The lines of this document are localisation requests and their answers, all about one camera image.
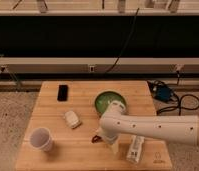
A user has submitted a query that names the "red chili pepper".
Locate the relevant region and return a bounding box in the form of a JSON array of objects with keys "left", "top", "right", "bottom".
[{"left": 91, "top": 135, "right": 102, "bottom": 143}]

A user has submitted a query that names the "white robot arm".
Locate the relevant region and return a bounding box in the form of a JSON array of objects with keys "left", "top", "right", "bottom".
[{"left": 99, "top": 101, "right": 199, "bottom": 147}]

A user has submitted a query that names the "white sponge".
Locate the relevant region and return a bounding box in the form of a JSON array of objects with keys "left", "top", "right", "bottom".
[{"left": 64, "top": 111, "right": 82, "bottom": 129}]

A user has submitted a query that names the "white plastic bottle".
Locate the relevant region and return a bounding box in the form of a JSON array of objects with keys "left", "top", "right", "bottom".
[{"left": 127, "top": 136, "right": 145, "bottom": 163}]

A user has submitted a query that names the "green bowl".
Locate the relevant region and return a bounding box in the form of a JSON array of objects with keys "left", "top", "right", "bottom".
[{"left": 94, "top": 91, "right": 126, "bottom": 116}]

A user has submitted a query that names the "wooden table board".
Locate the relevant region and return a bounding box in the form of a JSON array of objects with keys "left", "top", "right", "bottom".
[{"left": 15, "top": 81, "right": 172, "bottom": 171}]

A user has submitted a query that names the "black phone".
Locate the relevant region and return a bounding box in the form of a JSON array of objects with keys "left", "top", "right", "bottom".
[{"left": 57, "top": 85, "right": 68, "bottom": 101}]

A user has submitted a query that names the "blue power box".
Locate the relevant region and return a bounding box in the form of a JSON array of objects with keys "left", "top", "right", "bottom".
[{"left": 153, "top": 85, "right": 172, "bottom": 102}]

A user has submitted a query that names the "white paper cup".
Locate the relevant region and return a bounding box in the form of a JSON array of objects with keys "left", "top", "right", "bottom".
[{"left": 29, "top": 127, "right": 53, "bottom": 152}]

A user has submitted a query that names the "black hanging cable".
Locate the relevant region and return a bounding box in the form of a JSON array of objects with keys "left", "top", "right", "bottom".
[{"left": 104, "top": 7, "right": 140, "bottom": 74}]

